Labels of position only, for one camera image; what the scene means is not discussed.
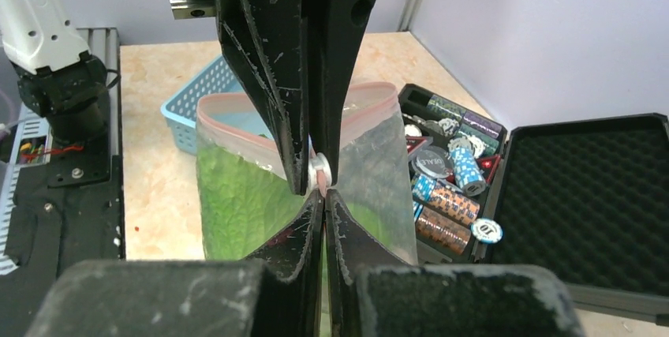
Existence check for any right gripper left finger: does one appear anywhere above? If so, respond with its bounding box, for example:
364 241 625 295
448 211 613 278
246 190 324 336

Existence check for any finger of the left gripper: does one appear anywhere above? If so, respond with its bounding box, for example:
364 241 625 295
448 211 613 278
303 0 376 184

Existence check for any green napa cabbage toy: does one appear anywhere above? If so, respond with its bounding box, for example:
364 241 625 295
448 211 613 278
196 144 305 260

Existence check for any black poker chip case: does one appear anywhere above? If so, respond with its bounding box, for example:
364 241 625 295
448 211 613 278
398 84 668 327

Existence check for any clear zip top bag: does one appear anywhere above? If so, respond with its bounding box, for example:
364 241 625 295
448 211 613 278
196 82 417 264

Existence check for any white single poker chip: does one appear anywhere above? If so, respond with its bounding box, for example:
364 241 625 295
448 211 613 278
470 218 504 245

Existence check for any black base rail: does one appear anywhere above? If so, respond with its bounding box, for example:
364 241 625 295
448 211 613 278
1 28 125 336

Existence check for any clear round dealer button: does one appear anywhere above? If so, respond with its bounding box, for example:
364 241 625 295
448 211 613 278
411 146 454 179

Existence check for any white cable duct strip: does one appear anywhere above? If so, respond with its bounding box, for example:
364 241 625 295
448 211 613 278
1 106 53 275

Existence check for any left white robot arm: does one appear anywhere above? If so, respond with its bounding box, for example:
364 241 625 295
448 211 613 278
1 0 376 195

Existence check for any red triangle dealer token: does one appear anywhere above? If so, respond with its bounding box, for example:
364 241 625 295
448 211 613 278
406 136 433 159

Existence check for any light blue plastic basket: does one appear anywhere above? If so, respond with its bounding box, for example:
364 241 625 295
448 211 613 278
160 55 243 155

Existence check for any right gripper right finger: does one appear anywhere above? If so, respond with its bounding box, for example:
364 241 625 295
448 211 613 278
324 189 408 336

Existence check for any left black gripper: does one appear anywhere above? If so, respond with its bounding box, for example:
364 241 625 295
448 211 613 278
170 0 308 195

